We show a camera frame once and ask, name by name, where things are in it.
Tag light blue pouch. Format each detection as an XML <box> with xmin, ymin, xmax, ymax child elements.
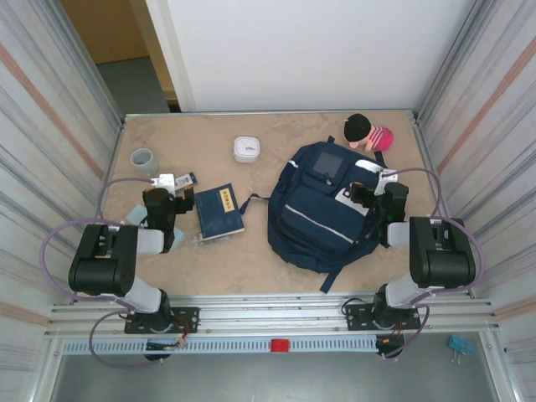
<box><xmin>125</xmin><ymin>204</ymin><xmax>185</xmax><ymax>253</ymax></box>

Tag dark blue book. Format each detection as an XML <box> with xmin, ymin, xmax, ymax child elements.
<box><xmin>194</xmin><ymin>183</ymin><xmax>246</xmax><ymax>242</ymax></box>

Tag navy blue backpack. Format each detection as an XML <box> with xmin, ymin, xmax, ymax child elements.
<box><xmin>239</xmin><ymin>135</ymin><xmax>393</xmax><ymax>294</ymax></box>

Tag grey cup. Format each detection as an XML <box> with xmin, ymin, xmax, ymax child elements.
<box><xmin>130</xmin><ymin>149</ymin><xmax>160</xmax><ymax>177</ymax></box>

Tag pink plush doll black hair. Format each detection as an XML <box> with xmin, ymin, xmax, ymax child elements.
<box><xmin>343</xmin><ymin>112</ymin><xmax>394</xmax><ymax>152</ymax></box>

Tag white square box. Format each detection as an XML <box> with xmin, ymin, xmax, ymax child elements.
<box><xmin>232</xmin><ymin>136</ymin><xmax>261</xmax><ymax>163</ymax></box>

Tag aluminium mounting rails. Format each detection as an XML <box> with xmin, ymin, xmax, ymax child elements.
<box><xmin>45</xmin><ymin>292</ymin><xmax>502</xmax><ymax>339</ymax></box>

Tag blue binder clip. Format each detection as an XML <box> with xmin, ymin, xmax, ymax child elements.
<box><xmin>447</xmin><ymin>334</ymin><xmax>474</xmax><ymax>365</ymax></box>

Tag brown wooden door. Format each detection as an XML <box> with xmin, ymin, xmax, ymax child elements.
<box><xmin>60</xmin><ymin>0</ymin><xmax>179</xmax><ymax>108</ymax></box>

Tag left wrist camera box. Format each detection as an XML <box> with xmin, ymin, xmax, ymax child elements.
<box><xmin>150</xmin><ymin>172</ymin><xmax>177</xmax><ymax>193</ymax></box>

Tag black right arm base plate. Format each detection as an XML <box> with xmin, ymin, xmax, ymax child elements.
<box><xmin>343</xmin><ymin>301</ymin><xmax>421</xmax><ymax>332</ymax></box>

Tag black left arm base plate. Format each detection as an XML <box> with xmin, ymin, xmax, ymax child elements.
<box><xmin>124</xmin><ymin>307</ymin><xmax>200</xmax><ymax>335</ymax></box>

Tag red black power wires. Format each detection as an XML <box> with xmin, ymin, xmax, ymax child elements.
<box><xmin>376</xmin><ymin>322</ymin><xmax>415</xmax><ymax>348</ymax></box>
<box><xmin>169</xmin><ymin>316</ymin><xmax>198</xmax><ymax>349</ymax></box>

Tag slotted grey cable duct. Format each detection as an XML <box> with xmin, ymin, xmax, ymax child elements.
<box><xmin>61</xmin><ymin>338</ymin><xmax>380</xmax><ymax>355</ymax></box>

